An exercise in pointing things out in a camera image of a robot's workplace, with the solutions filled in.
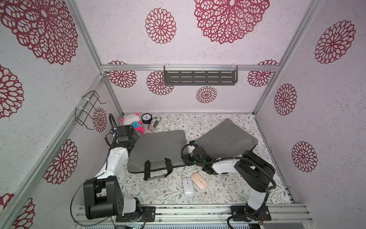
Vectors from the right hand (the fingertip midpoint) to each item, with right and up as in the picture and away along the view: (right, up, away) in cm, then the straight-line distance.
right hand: (182, 155), depth 92 cm
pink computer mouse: (+10, -13, -8) cm, 19 cm away
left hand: (-30, +12, -2) cm, 33 cm away
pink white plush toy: (-37, +23, +17) cm, 47 cm away
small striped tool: (-22, +21, +18) cm, 35 cm away
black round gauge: (-28, +25, +22) cm, 44 cm away
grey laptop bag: (+32, +9, +11) cm, 36 cm away
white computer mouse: (+4, -16, -10) cm, 19 cm away
